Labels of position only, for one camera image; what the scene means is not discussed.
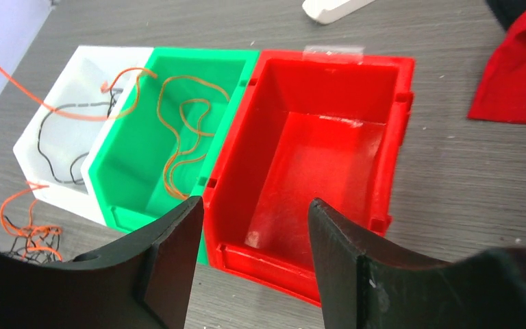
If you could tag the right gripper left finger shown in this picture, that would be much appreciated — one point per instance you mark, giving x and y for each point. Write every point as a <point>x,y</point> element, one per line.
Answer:
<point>141,280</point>

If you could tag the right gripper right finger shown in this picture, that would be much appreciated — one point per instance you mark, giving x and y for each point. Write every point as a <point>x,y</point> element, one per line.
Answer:
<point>367,281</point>

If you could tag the green plastic bin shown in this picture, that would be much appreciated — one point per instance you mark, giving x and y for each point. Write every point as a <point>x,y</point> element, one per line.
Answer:
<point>166,148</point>

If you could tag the white plastic bin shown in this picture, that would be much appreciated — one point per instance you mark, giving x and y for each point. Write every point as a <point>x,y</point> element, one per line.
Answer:
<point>56,152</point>

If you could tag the red plastic bin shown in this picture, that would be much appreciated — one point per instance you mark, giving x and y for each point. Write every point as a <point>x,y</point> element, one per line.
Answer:
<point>308,126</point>

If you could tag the red t-shirt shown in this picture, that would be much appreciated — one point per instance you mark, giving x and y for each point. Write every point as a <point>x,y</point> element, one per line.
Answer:
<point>501,93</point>

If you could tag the metal clothes rack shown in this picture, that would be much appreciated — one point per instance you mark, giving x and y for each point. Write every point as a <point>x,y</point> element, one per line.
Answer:
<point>329,11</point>

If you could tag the black t-shirt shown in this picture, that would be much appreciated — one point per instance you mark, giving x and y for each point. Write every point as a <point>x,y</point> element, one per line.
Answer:
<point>506,12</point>

